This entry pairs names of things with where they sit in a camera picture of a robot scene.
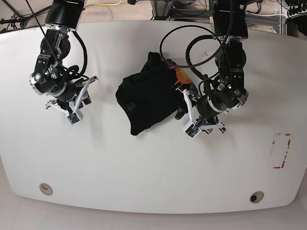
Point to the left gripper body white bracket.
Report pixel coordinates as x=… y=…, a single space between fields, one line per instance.
x=203 y=111

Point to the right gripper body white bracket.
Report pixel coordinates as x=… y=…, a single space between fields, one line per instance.
x=71 y=101

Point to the black graphic T-shirt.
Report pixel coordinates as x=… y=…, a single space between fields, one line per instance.
x=150 y=96

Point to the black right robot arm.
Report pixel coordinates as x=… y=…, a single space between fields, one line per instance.
x=67 y=86

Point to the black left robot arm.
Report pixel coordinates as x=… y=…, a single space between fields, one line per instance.
x=226 y=91

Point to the red tape rectangle marking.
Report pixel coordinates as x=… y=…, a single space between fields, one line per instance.
x=279 y=150

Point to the right table grommet hole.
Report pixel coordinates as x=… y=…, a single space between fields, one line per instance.
x=256 y=197

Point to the table grommet hole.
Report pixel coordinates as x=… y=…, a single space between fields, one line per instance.
x=256 y=197
x=46 y=189

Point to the left table grommet hole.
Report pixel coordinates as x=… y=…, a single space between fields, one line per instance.
x=46 y=189

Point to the black tripod legs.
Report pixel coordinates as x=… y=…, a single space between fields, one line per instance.
x=16 y=21

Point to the white power strip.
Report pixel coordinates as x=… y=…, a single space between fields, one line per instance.
x=294 y=12

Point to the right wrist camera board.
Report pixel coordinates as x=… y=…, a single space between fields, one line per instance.
x=74 y=118

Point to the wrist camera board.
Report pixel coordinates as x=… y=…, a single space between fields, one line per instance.
x=191 y=130
x=74 y=118

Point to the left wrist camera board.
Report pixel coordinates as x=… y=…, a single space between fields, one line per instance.
x=191 y=130

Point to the aluminium frame stand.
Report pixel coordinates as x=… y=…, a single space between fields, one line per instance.
x=162 y=10

